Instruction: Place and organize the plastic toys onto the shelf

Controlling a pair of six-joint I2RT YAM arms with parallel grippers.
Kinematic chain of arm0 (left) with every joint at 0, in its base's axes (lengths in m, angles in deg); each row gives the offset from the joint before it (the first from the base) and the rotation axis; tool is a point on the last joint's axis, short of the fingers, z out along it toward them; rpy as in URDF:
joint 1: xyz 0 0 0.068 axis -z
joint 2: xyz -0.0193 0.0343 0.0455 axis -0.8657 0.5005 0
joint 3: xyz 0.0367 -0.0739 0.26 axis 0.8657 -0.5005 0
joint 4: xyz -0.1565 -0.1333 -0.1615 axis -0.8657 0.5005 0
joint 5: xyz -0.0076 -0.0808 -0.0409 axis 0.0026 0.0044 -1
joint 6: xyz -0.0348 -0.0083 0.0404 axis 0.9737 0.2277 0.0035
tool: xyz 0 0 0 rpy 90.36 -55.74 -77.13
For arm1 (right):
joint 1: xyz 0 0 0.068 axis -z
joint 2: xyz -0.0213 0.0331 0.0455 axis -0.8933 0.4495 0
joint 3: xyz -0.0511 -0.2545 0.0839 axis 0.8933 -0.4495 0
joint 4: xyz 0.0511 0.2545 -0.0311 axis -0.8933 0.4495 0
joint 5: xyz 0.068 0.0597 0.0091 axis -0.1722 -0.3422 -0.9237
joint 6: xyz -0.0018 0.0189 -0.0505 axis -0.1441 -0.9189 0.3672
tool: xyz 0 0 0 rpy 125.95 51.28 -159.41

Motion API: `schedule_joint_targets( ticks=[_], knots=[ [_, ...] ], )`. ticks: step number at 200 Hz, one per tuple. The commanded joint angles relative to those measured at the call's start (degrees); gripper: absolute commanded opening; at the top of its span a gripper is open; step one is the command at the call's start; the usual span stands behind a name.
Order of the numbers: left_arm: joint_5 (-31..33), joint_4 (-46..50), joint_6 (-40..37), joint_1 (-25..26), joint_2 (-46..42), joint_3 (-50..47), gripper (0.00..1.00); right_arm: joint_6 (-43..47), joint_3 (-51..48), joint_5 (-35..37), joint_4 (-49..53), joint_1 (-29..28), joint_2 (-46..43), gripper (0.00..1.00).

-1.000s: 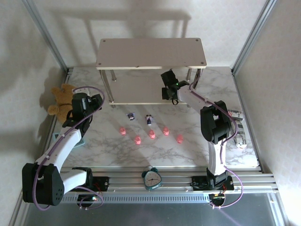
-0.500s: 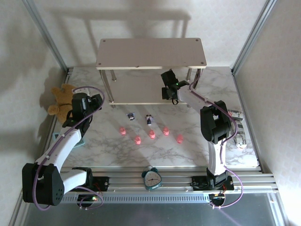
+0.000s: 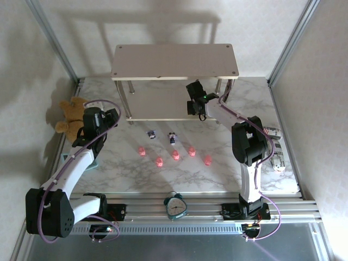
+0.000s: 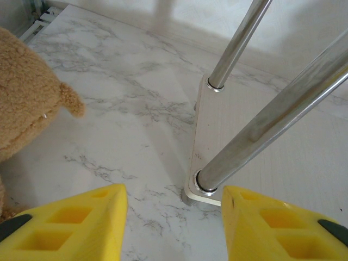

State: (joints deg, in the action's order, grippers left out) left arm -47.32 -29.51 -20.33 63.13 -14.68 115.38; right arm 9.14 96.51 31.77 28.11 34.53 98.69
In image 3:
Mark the pink plastic pig toy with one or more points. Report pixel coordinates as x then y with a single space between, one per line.
192 151
208 160
141 151
175 155
159 162

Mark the purple figurine with black bow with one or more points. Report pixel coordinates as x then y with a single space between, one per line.
151 134

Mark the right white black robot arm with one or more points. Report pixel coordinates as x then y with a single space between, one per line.
250 179

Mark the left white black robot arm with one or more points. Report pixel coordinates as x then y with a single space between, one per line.
79 163

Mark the two-tier beige shelf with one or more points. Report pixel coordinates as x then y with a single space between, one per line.
174 61

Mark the brown teddy bear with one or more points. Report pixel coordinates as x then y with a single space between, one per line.
71 114

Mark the newspaper print flag box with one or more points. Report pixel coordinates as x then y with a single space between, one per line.
272 132

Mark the teal heart alarm clock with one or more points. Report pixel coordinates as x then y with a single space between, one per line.
175 208

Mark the left controller board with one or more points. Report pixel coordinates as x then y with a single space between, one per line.
104 229

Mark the controller board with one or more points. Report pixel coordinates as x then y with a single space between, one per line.
251 227
104 229

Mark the right controller board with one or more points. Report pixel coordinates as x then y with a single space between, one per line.
251 227

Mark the left aluminium frame post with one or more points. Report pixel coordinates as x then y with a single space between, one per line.
54 43

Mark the aluminium frame post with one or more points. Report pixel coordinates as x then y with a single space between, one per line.
54 43
293 40

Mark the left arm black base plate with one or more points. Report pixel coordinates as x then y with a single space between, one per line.
117 210

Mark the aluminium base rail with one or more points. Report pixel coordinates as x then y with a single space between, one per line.
146 206

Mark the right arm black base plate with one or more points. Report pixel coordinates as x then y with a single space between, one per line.
229 212

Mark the right aluminium frame post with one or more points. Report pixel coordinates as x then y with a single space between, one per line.
293 40

